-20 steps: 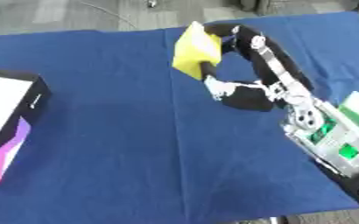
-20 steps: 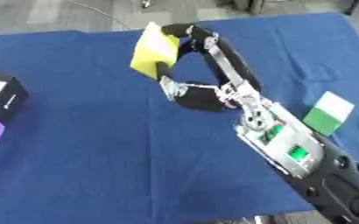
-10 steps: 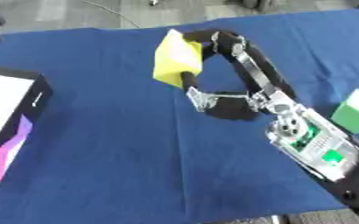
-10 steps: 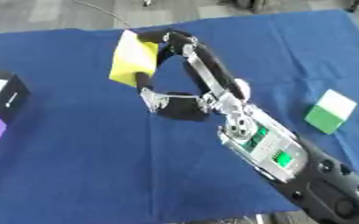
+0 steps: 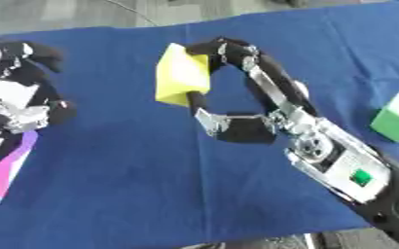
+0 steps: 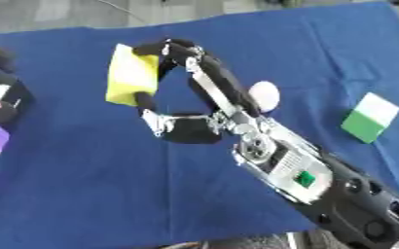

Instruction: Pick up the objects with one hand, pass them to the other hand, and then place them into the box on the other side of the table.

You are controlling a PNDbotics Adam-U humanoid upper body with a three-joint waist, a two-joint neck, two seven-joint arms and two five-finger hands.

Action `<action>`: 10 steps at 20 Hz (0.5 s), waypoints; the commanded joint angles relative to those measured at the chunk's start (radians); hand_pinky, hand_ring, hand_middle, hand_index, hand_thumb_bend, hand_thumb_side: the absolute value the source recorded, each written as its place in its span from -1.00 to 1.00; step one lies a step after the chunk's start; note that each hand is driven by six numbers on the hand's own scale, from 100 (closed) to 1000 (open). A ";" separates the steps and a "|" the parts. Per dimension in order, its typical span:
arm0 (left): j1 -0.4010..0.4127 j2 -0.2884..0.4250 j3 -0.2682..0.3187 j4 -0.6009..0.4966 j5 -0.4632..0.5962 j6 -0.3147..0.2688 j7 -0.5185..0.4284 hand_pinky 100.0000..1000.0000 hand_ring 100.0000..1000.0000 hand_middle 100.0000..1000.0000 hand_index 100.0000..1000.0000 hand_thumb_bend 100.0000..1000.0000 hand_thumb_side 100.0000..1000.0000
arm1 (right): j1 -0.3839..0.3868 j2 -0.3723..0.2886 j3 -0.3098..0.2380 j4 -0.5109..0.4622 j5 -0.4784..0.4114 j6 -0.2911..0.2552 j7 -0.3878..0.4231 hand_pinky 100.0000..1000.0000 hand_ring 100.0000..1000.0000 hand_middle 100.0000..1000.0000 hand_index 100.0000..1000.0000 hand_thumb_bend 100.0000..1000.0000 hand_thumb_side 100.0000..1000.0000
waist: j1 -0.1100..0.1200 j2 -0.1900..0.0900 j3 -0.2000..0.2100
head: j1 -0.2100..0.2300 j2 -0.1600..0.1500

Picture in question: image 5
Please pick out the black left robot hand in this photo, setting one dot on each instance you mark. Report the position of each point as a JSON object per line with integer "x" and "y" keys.
{"x": 21, "y": 81}

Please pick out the green foam block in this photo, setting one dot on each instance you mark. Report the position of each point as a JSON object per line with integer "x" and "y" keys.
{"x": 397, "y": 118}

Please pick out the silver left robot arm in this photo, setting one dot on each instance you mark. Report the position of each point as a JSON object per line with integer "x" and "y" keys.
{"x": 4, "y": 165}

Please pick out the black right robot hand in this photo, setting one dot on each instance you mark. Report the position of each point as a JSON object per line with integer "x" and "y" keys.
{"x": 276, "y": 85}

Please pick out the yellow foam block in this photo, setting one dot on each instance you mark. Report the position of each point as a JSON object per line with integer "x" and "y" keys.
{"x": 181, "y": 75}

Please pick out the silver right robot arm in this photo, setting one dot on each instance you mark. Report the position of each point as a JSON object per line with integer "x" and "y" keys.
{"x": 350, "y": 165}

